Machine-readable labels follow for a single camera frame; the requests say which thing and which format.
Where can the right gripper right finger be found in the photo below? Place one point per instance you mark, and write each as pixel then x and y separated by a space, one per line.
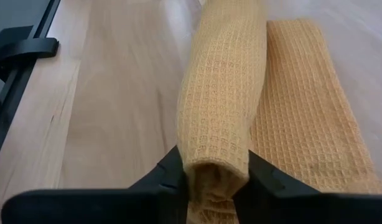
pixel 303 207

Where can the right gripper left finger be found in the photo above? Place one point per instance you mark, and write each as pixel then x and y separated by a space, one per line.
pixel 116 207

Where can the yellow waffle towel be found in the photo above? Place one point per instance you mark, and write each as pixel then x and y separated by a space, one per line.
pixel 240 109

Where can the black aluminium table frame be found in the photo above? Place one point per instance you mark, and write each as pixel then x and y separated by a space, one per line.
pixel 16 71

